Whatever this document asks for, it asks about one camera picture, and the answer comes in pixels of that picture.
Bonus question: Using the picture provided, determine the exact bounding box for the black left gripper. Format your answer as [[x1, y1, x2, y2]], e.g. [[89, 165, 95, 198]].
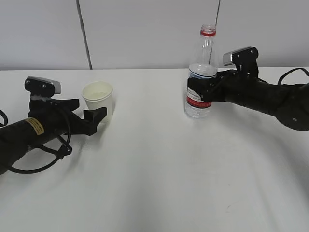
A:
[[28, 98, 107, 136]]

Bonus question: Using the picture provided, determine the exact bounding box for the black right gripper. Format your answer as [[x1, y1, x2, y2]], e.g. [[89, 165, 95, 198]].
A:
[[187, 69, 258, 102]]

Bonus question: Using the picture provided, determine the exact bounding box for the white paper cup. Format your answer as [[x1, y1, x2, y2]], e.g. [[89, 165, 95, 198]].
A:
[[82, 81, 114, 123]]

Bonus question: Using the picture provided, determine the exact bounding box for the clear plastic water bottle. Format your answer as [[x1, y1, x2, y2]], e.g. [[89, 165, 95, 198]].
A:
[[185, 24, 218, 118]]

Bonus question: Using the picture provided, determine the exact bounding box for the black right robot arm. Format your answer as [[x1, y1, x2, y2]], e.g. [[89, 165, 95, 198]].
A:
[[187, 70, 309, 131]]

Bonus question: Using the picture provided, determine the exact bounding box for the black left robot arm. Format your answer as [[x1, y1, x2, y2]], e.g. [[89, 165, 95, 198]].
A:
[[0, 99, 107, 174]]

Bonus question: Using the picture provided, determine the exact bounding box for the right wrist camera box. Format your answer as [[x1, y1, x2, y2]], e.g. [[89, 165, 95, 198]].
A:
[[223, 46, 259, 72]]

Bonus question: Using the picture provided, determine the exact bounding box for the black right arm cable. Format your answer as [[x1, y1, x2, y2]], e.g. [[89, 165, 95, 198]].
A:
[[258, 67, 309, 86]]

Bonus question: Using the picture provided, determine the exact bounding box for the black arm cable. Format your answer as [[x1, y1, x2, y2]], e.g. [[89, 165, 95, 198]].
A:
[[258, 67, 309, 86], [0, 106, 73, 174]]

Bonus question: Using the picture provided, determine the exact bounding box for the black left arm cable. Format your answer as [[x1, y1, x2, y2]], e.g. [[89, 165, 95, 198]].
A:
[[0, 106, 73, 174]]

